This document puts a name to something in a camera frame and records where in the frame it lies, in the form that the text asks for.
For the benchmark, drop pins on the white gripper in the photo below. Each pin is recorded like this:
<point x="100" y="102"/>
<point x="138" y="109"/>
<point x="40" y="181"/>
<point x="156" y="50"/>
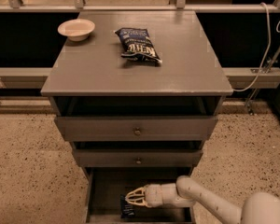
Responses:
<point x="153" y="195"/>

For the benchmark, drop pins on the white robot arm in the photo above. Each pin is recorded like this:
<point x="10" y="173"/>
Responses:
<point x="259" y="208"/>

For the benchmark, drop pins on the brass middle drawer knob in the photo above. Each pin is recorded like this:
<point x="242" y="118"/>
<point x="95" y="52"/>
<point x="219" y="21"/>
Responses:
<point x="138" y="161"/>

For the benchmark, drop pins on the brass drawer knob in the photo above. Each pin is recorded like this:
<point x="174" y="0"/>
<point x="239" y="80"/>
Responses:
<point x="137" y="131"/>
<point x="138" y="161"/>

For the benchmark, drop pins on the grey bottom drawer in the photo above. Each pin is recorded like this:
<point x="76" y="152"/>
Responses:
<point x="107" y="184"/>

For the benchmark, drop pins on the grey drawer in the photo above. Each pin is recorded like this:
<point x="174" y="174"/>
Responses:
<point x="107" y="184"/>
<point x="127" y="157"/>
<point x="185" y="128"/>

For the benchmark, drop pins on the brass top drawer knob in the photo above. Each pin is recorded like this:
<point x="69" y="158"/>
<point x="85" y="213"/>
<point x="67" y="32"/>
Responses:
<point x="137" y="131"/>

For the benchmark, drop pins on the grey middle drawer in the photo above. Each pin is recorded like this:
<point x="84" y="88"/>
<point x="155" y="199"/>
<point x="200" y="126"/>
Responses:
<point x="127" y="157"/>

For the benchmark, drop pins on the grey wooden drawer cabinet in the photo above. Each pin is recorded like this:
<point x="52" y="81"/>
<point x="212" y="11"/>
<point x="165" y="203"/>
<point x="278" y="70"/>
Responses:
<point x="91" y="79"/>

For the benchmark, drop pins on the grey top drawer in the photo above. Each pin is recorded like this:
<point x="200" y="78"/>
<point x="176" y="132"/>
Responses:
<point x="185" y="128"/>

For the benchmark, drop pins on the blue kettle chips bag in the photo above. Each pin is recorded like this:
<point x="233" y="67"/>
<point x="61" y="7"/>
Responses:
<point x="137" y="45"/>

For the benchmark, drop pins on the white ceramic bowl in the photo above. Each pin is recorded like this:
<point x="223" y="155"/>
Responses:
<point x="76" y="30"/>

